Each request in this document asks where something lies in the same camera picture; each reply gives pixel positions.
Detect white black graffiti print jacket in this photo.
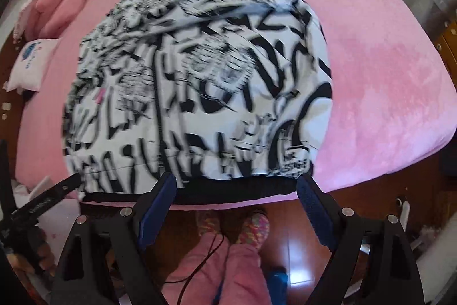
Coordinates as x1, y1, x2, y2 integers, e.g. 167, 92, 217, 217
63, 0, 332, 205

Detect person left hand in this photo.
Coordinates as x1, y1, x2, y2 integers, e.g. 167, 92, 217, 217
6, 238, 57, 277

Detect floral slipper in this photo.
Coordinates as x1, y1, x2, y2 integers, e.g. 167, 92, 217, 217
236, 210, 270, 252
195, 211, 221, 236

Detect pink pyjama trousers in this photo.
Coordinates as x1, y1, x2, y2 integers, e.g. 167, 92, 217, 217
162, 234, 271, 304

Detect white cartoon print pillow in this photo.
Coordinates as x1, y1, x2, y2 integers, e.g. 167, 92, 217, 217
5, 39, 61, 92

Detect pink bed sheet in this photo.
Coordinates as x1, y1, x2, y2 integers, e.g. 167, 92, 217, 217
15, 0, 456, 192

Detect brown wooden drawer cabinet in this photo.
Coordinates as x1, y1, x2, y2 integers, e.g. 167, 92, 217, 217
434, 21, 457, 73

